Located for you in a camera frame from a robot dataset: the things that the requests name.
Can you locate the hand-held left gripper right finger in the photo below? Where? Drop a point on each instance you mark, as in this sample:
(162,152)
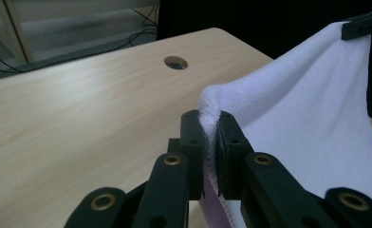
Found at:
(269,190)

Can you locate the white patterned cloth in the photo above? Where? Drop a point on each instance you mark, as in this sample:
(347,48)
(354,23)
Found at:
(301,110)

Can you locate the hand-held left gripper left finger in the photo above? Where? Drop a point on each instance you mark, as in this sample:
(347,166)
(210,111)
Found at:
(171,186)

